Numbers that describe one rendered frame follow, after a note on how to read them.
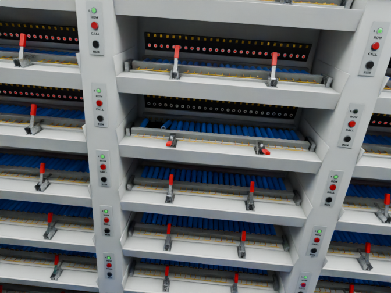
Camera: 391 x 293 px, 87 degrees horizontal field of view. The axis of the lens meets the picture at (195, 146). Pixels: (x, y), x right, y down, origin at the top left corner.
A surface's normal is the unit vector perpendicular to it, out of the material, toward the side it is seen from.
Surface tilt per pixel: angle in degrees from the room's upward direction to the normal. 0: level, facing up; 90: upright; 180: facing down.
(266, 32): 90
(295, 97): 106
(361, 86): 90
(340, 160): 90
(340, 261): 16
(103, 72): 90
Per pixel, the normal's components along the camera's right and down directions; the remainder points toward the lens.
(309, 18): -0.07, 0.55
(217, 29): -0.05, 0.29
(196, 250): 0.06, -0.83
